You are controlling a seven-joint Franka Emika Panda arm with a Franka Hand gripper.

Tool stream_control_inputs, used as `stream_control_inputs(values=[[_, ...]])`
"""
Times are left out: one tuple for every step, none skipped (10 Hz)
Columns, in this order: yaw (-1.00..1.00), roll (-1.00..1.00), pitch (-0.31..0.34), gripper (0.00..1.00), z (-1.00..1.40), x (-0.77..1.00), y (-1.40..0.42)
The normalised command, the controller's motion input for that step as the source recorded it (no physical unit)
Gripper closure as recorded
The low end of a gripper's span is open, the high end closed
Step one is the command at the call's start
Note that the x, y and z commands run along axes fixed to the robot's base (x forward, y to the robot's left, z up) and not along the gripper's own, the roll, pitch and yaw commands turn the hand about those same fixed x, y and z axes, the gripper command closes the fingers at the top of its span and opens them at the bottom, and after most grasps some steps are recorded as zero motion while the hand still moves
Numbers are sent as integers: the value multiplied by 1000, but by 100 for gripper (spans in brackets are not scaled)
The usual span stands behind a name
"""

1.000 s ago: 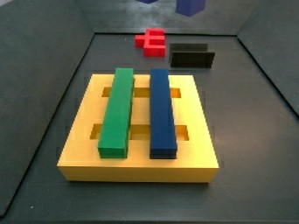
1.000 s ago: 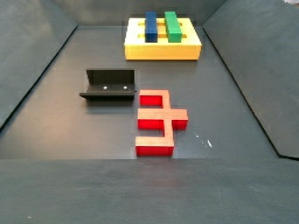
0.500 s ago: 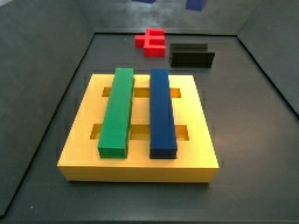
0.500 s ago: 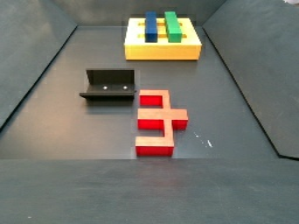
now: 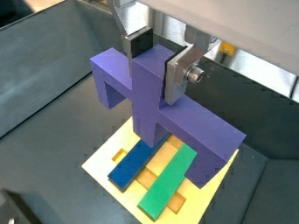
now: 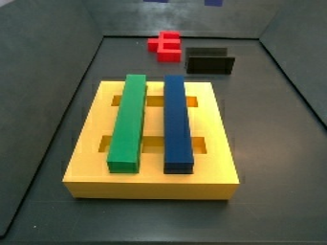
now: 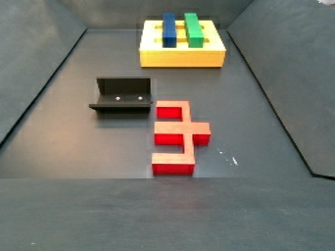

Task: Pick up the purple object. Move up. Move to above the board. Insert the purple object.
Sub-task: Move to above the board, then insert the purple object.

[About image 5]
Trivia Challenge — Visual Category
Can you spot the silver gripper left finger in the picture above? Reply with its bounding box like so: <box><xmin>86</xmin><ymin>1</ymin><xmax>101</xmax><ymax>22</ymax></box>
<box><xmin>107</xmin><ymin>0</ymin><xmax>153</xmax><ymax>58</ymax></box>

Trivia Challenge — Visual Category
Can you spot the green bar block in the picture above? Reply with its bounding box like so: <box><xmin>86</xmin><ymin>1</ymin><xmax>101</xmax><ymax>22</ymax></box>
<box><xmin>137</xmin><ymin>144</ymin><xmax>197</xmax><ymax>221</ymax></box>

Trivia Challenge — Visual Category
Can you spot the yellow slotted board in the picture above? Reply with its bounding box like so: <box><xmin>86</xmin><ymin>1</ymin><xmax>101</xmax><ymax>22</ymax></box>
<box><xmin>80</xmin><ymin>116</ymin><xmax>239</xmax><ymax>224</ymax></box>

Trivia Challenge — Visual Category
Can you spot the blue bar block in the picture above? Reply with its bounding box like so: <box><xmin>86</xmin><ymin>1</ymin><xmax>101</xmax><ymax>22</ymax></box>
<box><xmin>107</xmin><ymin>136</ymin><xmax>168</xmax><ymax>192</ymax></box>

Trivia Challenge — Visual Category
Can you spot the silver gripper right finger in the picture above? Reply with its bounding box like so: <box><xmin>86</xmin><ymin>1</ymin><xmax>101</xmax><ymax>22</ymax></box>
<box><xmin>163</xmin><ymin>25</ymin><xmax>211</xmax><ymax>105</ymax></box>

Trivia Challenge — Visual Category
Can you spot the purple puzzle block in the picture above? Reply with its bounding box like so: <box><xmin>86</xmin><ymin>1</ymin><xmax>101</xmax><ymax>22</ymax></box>
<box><xmin>89</xmin><ymin>45</ymin><xmax>245</xmax><ymax>187</ymax></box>

